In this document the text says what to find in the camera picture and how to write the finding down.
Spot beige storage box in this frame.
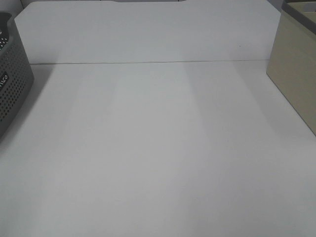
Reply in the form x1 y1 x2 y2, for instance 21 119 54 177
267 0 316 133

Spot grey perforated plastic basket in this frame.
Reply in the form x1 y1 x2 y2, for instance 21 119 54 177
0 11 34 136

